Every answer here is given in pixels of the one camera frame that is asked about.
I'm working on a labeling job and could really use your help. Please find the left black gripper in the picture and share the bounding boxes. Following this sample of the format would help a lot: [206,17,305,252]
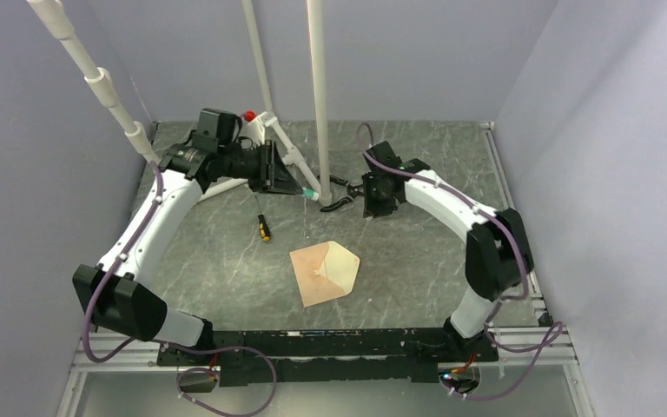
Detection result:
[219,140,302,195]

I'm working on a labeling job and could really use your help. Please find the green white glue stick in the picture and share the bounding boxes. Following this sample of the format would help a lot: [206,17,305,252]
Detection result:
[301,189,320,202]

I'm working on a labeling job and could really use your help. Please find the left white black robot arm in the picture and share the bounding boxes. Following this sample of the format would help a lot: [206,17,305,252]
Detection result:
[72,109,303,365]

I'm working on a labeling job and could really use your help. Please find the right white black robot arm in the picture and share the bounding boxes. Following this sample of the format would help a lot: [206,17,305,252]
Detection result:
[363,142,534,361]

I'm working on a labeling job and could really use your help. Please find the black grey pliers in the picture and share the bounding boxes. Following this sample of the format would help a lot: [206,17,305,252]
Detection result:
[320,175,364,213]

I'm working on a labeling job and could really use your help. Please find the yellow black screwdriver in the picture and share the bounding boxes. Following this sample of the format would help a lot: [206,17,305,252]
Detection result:
[254,195,272,242]

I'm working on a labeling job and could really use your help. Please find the white PVC pipe frame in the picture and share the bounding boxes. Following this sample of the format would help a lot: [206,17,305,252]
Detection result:
[26,0,334,207]

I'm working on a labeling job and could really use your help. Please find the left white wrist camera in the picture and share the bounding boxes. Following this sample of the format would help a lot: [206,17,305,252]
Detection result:
[240,110,277,145]

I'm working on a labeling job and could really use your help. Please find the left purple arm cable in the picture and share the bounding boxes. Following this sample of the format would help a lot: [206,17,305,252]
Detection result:
[82,161,279,417]

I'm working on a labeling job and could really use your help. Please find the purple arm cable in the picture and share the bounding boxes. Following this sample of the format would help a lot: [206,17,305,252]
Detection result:
[82,161,279,417]
[355,122,565,402]

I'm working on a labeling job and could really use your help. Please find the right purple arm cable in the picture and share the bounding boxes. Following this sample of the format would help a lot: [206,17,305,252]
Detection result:
[355,122,565,402]

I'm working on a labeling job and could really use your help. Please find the aluminium table frame rail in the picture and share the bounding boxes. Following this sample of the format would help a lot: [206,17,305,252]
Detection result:
[56,122,597,417]

